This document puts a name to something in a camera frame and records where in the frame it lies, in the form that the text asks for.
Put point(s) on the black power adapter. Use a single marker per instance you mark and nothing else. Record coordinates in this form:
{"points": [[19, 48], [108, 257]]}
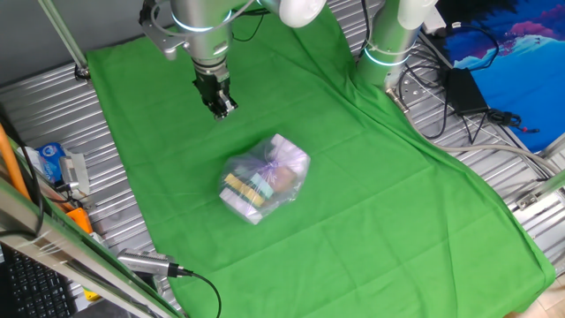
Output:
{"points": [[465, 90]]}

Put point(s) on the thin aluminium pole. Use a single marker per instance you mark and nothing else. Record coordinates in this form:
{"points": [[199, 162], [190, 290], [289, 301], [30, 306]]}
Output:
{"points": [[62, 33]]}

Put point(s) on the blue tissue pack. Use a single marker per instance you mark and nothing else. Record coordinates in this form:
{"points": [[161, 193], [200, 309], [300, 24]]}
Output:
{"points": [[50, 159]]}

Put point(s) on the silver ribbed camera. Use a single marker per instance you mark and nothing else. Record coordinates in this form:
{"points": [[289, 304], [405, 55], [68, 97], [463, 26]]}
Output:
{"points": [[68, 170]]}

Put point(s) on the black keyboard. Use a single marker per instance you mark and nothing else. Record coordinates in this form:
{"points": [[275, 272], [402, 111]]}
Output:
{"points": [[35, 287]]}

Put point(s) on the aluminium frame rail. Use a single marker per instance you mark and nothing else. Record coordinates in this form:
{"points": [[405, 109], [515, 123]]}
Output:
{"points": [[552, 185]]}

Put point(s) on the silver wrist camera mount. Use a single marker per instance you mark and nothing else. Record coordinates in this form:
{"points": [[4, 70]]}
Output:
{"points": [[161, 40]]}

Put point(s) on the aluminium frame bar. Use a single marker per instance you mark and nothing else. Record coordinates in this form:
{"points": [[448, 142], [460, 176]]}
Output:
{"points": [[44, 238]]}

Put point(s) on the blue picture poster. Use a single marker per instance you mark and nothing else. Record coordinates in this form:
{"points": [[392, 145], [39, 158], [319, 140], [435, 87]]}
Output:
{"points": [[529, 79]]}

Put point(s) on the small metal corner bracket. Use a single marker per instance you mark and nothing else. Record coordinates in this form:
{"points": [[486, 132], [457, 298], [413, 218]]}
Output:
{"points": [[527, 201]]}

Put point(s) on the green cloth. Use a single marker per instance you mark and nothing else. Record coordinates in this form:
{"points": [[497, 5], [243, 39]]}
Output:
{"points": [[353, 221]]}

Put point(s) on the orange box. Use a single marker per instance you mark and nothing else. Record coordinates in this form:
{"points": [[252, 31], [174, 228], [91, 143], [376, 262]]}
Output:
{"points": [[79, 219]]}

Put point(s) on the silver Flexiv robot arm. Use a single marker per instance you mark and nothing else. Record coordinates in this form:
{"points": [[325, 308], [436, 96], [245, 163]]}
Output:
{"points": [[203, 40]]}

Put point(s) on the silver camera with plug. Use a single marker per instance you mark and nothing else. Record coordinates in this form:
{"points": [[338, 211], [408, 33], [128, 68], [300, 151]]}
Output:
{"points": [[141, 261]]}

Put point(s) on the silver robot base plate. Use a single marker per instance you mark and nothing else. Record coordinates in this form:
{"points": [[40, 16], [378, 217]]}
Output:
{"points": [[412, 88]]}

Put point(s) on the clear plastic bag of things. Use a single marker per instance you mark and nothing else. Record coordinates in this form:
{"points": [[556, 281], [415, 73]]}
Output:
{"points": [[265, 181]]}

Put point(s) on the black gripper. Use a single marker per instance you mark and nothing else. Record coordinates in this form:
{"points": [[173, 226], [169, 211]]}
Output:
{"points": [[212, 86]]}

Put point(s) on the white plastic pack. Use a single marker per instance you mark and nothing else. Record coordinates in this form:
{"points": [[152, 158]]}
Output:
{"points": [[31, 159]]}

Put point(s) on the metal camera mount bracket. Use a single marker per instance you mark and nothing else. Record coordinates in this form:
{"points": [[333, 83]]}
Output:
{"points": [[81, 201]]}

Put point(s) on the orange tube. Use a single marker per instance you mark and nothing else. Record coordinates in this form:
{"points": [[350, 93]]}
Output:
{"points": [[11, 161]]}

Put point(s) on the white power strip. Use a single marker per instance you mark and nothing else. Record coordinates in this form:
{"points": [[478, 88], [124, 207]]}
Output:
{"points": [[434, 22]]}

